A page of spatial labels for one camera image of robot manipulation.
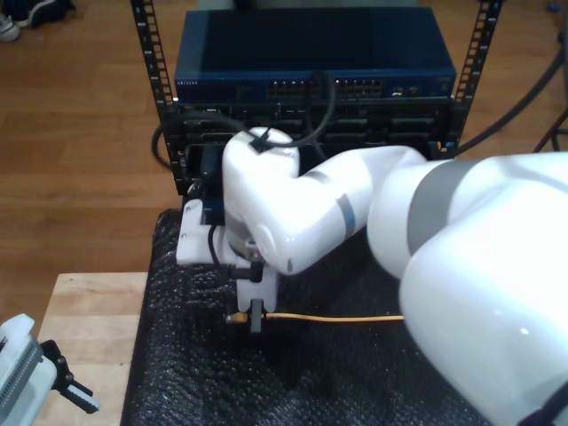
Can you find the black bubble wrap mat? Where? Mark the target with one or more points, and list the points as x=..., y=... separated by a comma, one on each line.
x=199, y=355

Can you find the black open rack chassis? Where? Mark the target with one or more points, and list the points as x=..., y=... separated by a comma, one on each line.
x=191, y=164

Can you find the black rack server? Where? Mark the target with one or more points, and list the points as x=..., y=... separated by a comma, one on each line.
x=377, y=124

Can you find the black perforated metal rack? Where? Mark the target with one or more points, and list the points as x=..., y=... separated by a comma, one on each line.
x=153, y=53

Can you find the white sneaker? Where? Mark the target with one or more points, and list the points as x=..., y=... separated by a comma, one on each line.
x=8, y=29

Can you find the dark sneaker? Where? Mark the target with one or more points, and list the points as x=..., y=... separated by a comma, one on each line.
x=49, y=11

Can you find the blue network switch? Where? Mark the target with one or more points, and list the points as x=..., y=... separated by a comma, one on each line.
x=248, y=44

